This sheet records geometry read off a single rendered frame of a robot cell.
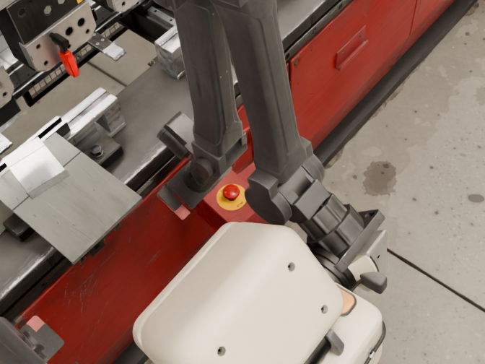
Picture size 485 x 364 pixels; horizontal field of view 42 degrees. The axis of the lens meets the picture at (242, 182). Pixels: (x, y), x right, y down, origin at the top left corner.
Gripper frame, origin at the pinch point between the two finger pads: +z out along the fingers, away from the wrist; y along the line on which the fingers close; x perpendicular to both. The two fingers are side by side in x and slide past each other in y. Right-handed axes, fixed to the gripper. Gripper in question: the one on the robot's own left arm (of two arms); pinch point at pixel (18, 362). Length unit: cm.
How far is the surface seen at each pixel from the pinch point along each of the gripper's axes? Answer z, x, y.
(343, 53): 43, 4, -125
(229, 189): 18, 6, -56
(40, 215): 8.2, -17.0, -21.3
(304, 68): 35, -1, -106
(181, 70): 23, -22, -72
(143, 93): 26, -25, -62
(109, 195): 4.8, -10.3, -32.7
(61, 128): 15, -29, -39
